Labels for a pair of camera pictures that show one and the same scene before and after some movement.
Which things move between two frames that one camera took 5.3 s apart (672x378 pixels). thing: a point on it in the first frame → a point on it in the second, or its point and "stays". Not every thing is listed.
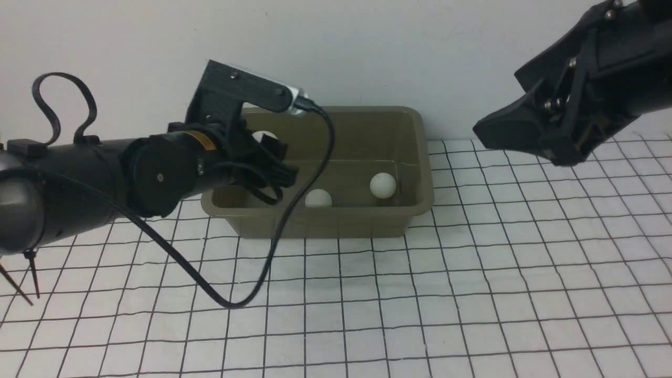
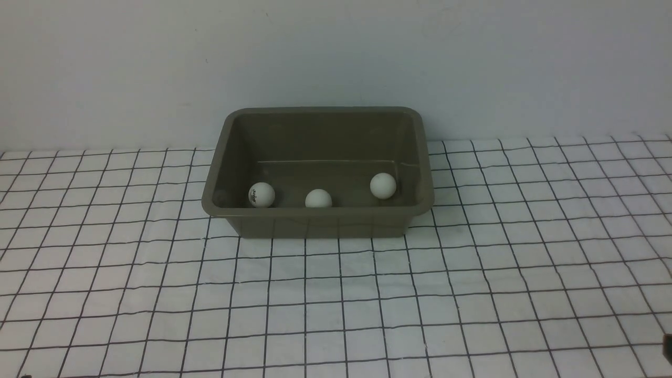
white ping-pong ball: [382, 185] stays
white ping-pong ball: [259, 135] → [261, 195]
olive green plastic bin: [366, 142] stays
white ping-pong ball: [318, 198] stays
